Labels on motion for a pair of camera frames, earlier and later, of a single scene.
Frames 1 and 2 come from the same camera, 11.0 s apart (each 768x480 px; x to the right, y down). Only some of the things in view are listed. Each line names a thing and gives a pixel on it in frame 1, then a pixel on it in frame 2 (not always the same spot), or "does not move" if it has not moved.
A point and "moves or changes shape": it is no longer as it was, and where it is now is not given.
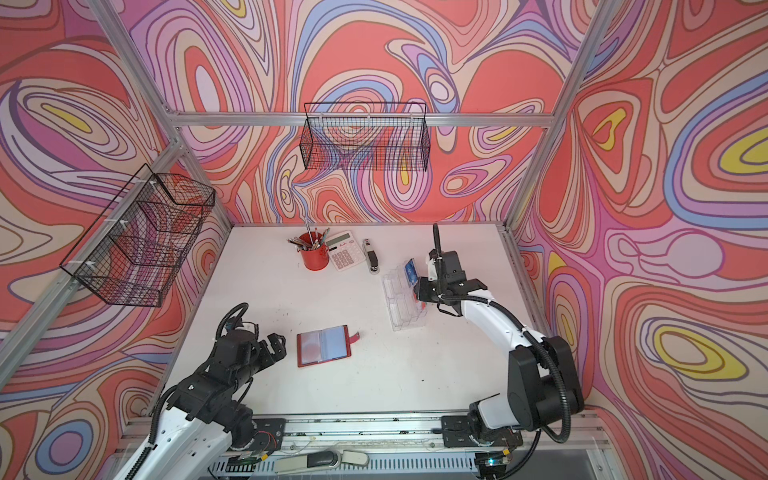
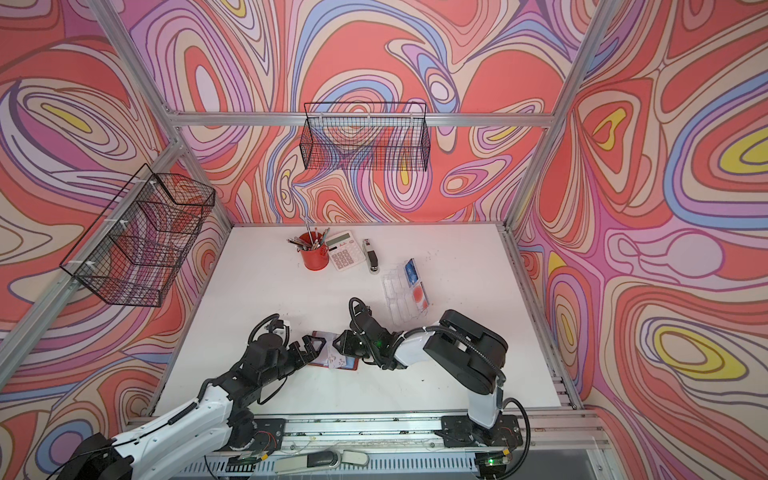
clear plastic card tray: (405, 308) does not move
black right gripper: (423, 294) to (347, 345)
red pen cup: (315, 252) does not move
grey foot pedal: (331, 459) does not move
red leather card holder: (324, 345) moves or changes shape
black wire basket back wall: (368, 136) does not move
